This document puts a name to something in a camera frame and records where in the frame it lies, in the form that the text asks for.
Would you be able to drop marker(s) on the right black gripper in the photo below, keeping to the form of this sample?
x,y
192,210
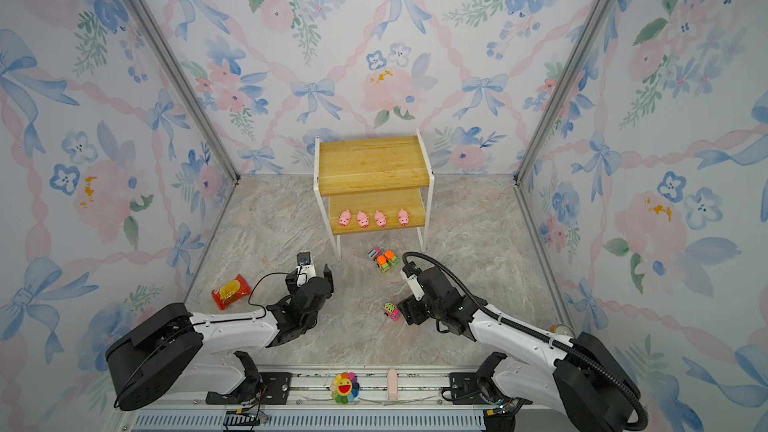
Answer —
x,y
410,310

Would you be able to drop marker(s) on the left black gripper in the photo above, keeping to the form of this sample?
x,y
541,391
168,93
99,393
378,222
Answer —
x,y
328,275

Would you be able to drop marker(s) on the pink truck green top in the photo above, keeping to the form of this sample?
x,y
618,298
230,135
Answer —
x,y
391,311

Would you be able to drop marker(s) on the pink pig toy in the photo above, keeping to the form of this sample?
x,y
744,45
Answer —
x,y
344,218
363,219
403,217
380,219

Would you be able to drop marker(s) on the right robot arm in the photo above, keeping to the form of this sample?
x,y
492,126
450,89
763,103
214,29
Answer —
x,y
577,377

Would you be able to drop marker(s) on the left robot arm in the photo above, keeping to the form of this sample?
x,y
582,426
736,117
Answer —
x,y
176,351

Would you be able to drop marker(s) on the green truck orange top far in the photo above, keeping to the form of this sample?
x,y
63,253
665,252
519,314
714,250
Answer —
x,y
391,258

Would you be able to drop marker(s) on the green truck orange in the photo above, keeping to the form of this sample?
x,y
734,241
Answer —
x,y
383,264
391,258

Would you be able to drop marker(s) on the red snack packet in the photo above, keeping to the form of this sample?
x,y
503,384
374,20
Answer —
x,y
232,291

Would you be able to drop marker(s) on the green truck orange top near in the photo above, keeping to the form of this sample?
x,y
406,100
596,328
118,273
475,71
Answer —
x,y
383,264

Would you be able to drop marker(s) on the pink eraser block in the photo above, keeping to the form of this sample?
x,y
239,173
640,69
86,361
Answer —
x,y
392,384

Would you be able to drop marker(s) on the colourful smiling flower plush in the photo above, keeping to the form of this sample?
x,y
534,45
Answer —
x,y
345,388

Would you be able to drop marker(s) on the orange drink can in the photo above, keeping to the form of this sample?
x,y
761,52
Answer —
x,y
562,329

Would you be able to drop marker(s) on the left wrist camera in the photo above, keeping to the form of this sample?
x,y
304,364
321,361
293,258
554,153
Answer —
x,y
305,268

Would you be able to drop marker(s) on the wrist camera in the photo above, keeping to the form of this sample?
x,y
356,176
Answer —
x,y
305,268
410,274

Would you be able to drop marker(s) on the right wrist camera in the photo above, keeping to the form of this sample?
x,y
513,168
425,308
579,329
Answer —
x,y
410,274

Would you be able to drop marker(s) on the wooden two-tier shelf white frame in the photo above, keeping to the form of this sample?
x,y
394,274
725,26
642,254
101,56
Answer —
x,y
381,174

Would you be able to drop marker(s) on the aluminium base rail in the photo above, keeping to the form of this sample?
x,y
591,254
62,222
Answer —
x,y
300,400

